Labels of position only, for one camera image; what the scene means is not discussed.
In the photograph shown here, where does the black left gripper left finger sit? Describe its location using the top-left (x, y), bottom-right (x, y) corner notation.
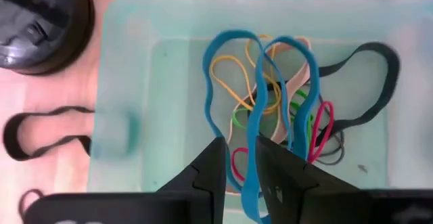
top-left (156, 136), bottom-right (227, 224)

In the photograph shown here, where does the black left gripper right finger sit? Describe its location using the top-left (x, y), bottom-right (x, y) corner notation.
top-left (255, 135), bottom-right (359, 224)

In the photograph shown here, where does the wide blue rubber band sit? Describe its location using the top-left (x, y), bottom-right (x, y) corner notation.
top-left (202, 29), bottom-right (321, 224)

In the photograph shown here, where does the thin green rubber band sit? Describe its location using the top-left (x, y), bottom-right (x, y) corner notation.
top-left (231, 89), bottom-right (314, 143)

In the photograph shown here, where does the thin dark grey rubber band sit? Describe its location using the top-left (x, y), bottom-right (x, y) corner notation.
top-left (311, 129), bottom-right (346, 166)

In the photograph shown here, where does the thin pink rubber band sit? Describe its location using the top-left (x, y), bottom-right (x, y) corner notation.
top-left (231, 101), bottom-right (336, 183)

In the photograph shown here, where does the wide tan rubber band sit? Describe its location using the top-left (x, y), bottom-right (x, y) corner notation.
top-left (225, 36), bottom-right (312, 198)

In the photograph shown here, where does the thin yellow rubber band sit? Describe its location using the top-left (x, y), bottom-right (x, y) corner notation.
top-left (209, 34), bottom-right (282, 115)

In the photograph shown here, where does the wide black rubber band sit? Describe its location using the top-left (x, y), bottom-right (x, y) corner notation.
top-left (267, 41), bottom-right (401, 140)
top-left (3, 106), bottom-right (95, 162)

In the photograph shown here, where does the thin dark brown rubber band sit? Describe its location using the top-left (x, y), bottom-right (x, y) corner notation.
top-left (18, 189), bottom-right (45, 218)

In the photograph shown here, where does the teal translucent plastic bin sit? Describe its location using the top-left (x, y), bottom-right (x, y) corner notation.
top-left (87, 0), bottom-right (433, 224)

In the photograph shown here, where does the black gooseneck desk lamp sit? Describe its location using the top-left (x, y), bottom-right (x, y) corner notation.
top-left (0, 0), bottom-right (95, 76)

